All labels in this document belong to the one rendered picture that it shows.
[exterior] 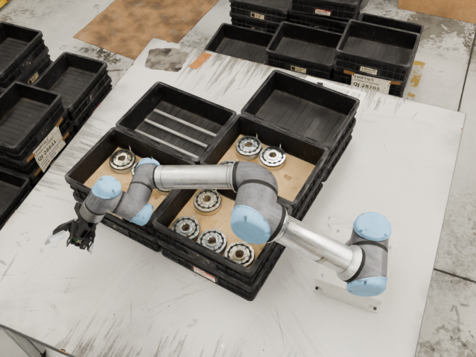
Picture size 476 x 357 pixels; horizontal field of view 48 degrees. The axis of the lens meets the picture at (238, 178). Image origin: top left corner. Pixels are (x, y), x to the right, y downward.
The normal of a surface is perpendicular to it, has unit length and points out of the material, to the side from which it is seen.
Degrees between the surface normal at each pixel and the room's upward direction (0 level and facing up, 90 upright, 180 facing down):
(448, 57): 0
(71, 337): 0
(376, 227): 7
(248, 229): 87
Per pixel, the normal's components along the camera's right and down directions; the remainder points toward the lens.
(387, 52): -0.04, -0.61
